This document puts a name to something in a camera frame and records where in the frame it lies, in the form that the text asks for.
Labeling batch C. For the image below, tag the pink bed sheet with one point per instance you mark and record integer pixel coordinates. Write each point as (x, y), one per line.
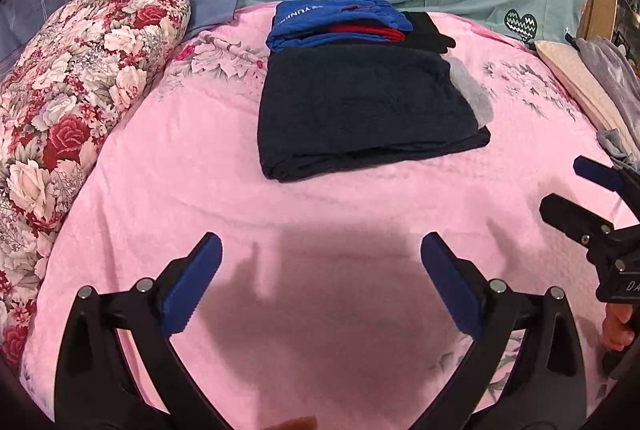
(300, 220)

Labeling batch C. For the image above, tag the blue folded garment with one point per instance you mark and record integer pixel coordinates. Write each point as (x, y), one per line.
(310, 17)

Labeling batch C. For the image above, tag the light grey cloth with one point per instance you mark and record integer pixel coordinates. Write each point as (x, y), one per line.
(472, 94)

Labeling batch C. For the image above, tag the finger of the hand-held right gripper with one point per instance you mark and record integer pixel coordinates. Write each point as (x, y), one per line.
(595, 170)
(570, 215)

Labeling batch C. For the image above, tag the black folded garment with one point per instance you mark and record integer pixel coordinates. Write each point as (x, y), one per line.
(425, 32)

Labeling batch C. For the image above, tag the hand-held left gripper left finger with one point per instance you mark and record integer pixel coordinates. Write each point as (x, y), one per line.
(195, 285)

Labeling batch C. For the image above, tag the grey velvet cloth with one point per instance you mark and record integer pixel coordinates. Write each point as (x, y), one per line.
(615, 74)

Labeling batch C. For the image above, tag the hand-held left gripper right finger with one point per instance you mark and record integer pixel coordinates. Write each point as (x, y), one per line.
(450, 280)

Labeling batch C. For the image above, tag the person's right hand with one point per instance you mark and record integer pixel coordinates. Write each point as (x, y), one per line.
(617, 327)

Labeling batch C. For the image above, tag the cream cloth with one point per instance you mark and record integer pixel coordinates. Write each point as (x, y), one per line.
(575, 74)

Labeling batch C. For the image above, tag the red folded garment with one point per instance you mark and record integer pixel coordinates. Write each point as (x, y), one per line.
(370, 31)

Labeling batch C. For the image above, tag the dark navy pants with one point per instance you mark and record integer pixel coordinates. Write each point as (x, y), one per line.
(350, 109)

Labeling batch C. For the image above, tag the floral red white pillow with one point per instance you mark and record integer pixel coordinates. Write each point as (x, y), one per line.
(75, 109)

